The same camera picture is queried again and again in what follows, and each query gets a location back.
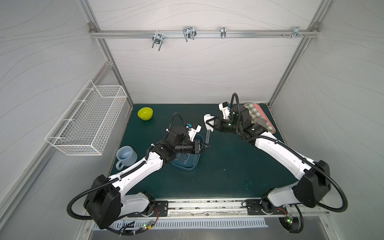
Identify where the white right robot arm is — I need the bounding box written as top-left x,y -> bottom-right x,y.
204,102 -> 332,214

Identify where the yellow green bowl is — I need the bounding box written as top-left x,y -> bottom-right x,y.
138,107 -> 154,121

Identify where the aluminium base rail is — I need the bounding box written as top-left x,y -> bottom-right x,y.
82,196 -> 331,220

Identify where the aluminium cross rail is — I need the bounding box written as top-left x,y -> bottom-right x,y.
90,29 -> 321,39

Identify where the green white checkered cloth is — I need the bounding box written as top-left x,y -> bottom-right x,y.
244,103 -> 276,134

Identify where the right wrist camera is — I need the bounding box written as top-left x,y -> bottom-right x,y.
219,102 -> 232,120

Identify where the white gauze wipe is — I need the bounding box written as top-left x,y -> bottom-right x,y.
204,114 -> 215,132

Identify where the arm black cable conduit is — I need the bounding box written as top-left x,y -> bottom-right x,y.
66,112 -> 188,221
230,92 -> 349,213

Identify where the clear test tube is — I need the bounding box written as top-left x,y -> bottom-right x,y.
182,154 -> 191,165
205,130 -> 211,144

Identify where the white wire basket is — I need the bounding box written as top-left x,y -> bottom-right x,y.
45,80 -> 127,156

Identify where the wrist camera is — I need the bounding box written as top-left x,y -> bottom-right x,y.
219,102 -> 232,120
187,124 -> 202,142

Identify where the light blue mug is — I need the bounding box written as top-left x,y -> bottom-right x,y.
116,146 -> 138,171

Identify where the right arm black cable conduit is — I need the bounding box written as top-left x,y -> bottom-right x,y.
230,92 -> 349,213

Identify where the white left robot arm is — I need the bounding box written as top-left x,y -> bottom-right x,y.
84,125 -> 209,229

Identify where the metal clamp hook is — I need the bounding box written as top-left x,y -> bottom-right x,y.
183,26 -> 197,42
152,33 -> 164,51
221,27 -> 227,39
282,27 -> 309,39

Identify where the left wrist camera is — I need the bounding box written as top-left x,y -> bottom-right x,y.
187,124 -> 202,142

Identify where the blue plastic tub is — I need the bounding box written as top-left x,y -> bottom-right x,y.
171,153 -> 201,172

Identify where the pink plastic tray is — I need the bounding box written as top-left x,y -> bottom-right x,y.
253,104 -> 276,134

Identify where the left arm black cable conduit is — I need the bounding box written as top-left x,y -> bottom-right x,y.
66,112 -> 188,221

